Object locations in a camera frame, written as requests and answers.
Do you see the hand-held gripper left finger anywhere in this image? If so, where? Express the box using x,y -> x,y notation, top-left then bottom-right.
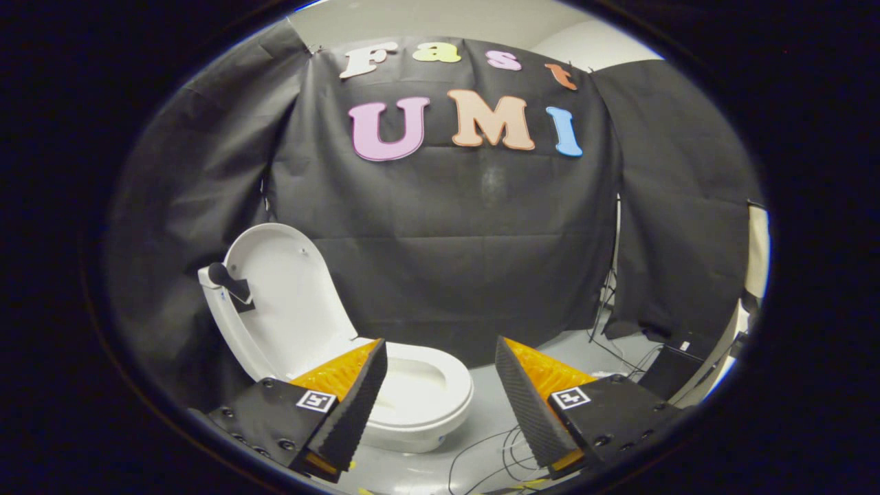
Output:
206,338 -> 389,482

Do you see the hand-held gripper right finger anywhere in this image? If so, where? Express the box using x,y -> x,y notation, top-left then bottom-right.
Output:
494,335 -> 688,481

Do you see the white toilet lid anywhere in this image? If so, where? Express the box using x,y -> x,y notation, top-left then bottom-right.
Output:
198,222 -> 358,382

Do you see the white toilet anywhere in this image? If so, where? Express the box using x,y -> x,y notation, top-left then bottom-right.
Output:
198,268 -> 475,454

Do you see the white toilet seat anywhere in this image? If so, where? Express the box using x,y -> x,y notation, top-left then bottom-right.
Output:
354,342 -> 475,430

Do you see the black box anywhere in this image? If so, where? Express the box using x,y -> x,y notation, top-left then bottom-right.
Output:
638,342 -> 709,401

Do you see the black backdrop cloth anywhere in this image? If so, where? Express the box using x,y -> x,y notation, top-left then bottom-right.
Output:
103,21 -> 764,413

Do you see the tangle of floor cables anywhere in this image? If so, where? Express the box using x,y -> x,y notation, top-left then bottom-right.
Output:
447,337 -> 664,495

